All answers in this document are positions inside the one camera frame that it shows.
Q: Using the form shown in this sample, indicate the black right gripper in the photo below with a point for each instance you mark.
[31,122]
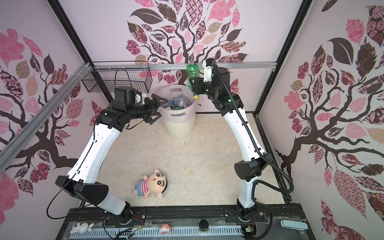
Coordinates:
[198,84]

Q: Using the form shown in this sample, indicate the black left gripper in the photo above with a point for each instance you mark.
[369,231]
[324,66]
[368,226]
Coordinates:
[149,119]

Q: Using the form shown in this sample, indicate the green bottle yellow cap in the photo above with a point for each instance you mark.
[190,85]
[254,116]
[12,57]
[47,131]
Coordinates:
[193,72]

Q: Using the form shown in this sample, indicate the tall clear bottle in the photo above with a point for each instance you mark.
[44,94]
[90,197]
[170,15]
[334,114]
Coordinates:
[179,103]

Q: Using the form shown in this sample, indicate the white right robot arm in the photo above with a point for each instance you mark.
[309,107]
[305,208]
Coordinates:
[253,162]

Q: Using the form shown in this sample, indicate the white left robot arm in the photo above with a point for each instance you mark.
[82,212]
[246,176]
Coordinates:
[81,181]

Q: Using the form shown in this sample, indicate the white ribbed trash bin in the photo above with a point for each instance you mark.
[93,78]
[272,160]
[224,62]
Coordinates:
[180,130]

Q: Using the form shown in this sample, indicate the cartoon boy plush doll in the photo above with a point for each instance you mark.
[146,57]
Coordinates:
[155,184]

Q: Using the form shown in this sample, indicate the red white small figurine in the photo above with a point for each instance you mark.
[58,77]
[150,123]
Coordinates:
[165,229]

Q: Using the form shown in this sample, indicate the black round knob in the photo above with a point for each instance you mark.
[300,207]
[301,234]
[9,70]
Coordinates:
[203,225]

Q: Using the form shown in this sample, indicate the white bunny figurine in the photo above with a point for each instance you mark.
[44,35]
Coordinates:
[82,228]

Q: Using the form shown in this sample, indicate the white vent strip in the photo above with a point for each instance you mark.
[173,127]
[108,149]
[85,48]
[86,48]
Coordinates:
[154,232]

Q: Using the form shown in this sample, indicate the black wire basket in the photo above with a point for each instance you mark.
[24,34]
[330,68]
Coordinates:
[106,76]

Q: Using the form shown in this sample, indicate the aluminium rail back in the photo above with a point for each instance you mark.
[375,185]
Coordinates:
[165,67]

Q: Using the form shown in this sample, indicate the aluminium rail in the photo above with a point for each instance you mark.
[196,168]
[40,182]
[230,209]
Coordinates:
[165,67]
[12,149]

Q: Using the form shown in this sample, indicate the aluminium rail left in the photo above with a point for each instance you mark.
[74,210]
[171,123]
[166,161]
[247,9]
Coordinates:
[12,149]

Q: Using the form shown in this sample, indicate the white handle device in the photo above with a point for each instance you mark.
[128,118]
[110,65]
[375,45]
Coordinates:
[294,225]

